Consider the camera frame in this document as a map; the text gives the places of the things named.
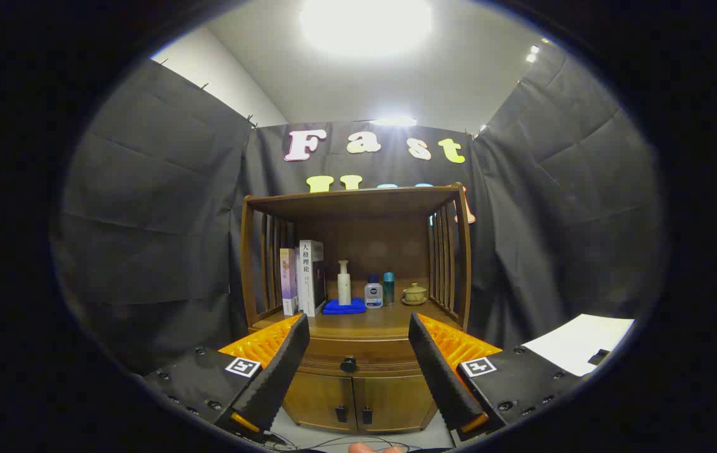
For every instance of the wooden drawer with black knob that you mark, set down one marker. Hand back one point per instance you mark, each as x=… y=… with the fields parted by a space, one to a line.
x=371 y=352

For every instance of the blue folded cloth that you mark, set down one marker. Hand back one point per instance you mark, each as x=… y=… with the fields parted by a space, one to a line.
x=343 y=309

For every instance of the teal cylindrical bottle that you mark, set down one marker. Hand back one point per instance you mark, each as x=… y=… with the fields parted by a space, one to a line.
x=389 y=289

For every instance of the black backdrop cloth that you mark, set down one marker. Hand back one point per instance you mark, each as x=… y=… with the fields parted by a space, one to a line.
x=157 y=220

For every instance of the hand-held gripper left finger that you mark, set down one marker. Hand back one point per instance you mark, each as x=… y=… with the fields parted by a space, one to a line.
x=277 y=377

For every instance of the wooden cabinet door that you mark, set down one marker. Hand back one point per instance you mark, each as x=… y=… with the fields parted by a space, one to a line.
x=317 y=396
x=396 y=399

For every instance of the white bottle with blue cap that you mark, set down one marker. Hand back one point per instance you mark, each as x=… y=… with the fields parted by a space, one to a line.
x=373 y=296

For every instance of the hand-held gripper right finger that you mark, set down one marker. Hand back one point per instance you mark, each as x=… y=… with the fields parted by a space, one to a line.
x=440 y=377

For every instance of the purple book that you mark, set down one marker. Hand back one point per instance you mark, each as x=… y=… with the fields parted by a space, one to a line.
x=288 y=283

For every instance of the wooden countertop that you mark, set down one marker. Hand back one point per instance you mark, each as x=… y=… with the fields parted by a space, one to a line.
x=371 y=318

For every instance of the white pump bottle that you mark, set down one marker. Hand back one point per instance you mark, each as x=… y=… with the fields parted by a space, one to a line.
x=344 y=289

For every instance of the brown wooden cabinet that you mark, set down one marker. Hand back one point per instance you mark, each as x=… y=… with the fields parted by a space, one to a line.
x=365 y=239

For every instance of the yellow lidded teacup with saucer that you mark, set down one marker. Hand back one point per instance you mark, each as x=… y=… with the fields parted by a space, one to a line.
x=414 y=294

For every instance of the thick white book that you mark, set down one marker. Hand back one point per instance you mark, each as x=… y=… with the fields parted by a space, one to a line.
x=308 y=277

